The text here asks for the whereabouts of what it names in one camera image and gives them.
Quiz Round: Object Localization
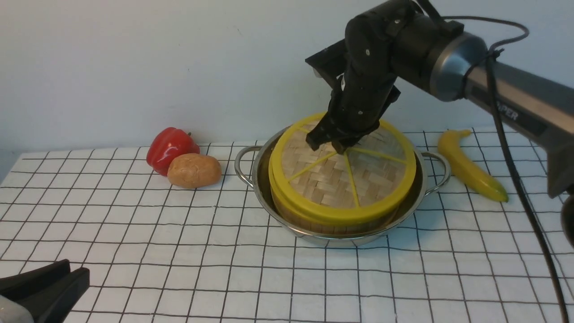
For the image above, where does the stainless steel two-handled pot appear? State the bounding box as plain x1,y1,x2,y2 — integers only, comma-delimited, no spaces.
235,129,452,248

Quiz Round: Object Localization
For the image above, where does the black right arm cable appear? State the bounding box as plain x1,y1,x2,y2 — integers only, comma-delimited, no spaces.
417,0,571,323

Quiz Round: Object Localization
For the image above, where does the brown potato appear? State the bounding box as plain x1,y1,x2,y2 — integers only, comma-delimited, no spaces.
167,153,222,189

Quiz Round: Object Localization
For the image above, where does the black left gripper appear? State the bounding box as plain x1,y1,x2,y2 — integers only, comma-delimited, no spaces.
0,259,90,323

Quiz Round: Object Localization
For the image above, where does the yellow-rimmed bamboo steamer basket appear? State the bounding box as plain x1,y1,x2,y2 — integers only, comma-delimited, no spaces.
268,167,409,234

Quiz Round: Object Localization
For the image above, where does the red bell pepper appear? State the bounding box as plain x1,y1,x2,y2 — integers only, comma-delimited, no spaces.
146,127,200,177

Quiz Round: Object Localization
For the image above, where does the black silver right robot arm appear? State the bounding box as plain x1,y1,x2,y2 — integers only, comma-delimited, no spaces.
306,0,574,243

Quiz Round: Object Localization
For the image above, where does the yellow woven bamboo steamer lid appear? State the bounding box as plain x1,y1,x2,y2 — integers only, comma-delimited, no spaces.
268,114,417,227

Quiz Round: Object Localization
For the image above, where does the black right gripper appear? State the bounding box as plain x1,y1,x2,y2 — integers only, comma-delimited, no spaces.
305,9,415,155

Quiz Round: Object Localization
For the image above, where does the yellow banana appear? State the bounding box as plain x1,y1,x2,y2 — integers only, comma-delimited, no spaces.
437,129,509,203

